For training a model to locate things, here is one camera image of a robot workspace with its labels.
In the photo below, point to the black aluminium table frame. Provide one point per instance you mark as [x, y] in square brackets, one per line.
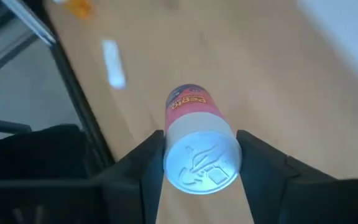
[73, 93]

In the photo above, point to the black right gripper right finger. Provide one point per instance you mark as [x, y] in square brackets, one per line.
[266, 174]

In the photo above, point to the orange pill bottle white cap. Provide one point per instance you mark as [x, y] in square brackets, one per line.
[79, 7]

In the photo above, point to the silver frame bracket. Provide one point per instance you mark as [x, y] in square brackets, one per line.
[30, 20]

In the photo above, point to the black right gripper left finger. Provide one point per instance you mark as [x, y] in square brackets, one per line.
[135, 180]

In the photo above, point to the pink Pepto bottle white cap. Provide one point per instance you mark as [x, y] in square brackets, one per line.
[197, 124]

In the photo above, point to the white gauze roll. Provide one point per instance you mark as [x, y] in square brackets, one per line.
[113, 65]

